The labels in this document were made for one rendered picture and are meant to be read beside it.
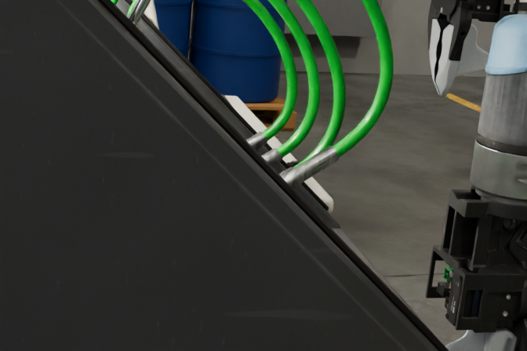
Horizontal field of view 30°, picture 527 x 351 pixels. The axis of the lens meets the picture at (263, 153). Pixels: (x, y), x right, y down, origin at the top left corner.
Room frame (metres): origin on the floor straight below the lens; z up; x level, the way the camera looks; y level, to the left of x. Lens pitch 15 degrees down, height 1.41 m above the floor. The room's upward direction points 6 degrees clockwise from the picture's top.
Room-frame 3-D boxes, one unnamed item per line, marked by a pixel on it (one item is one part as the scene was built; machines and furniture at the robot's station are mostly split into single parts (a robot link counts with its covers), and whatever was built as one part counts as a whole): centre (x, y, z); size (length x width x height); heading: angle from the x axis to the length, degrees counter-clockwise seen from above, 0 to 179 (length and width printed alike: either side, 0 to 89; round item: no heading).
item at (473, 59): (1.17, -0.23, 1.24); 0.06 x 0.03 x 0.09; 105
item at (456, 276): (0.83, -0.21, 1.11); 0.09 x 0.08 x 0.12; 105
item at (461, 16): (1.16, -0.21, 1.28); 0.05 x 0.02 x 0.09; 15
